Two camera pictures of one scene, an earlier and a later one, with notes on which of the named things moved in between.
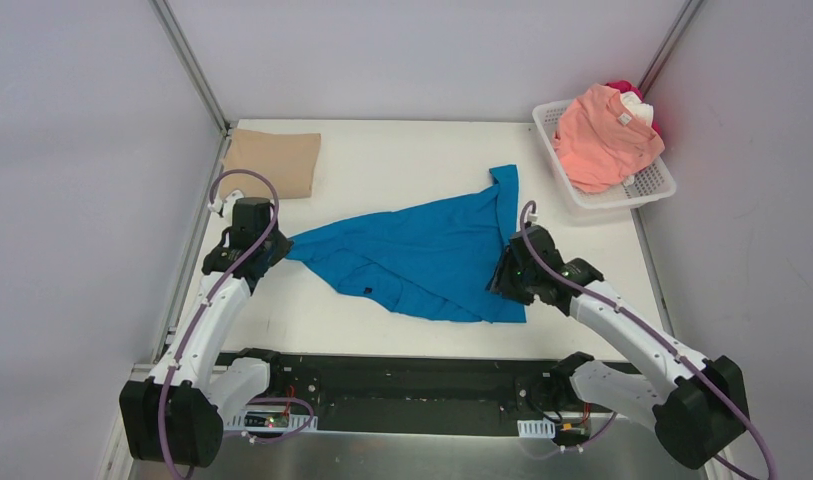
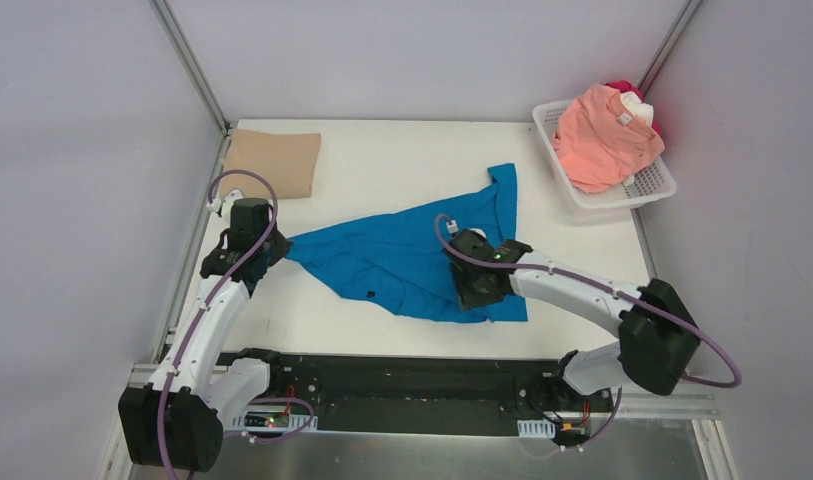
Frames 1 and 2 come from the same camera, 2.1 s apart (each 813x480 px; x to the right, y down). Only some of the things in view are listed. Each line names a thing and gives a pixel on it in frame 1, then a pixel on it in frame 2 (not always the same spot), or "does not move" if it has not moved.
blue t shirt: [438, 261] does not move
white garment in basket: [644, 110] does not move
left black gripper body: [273, 249] does not move
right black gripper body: [505, 273] → [472, 288]
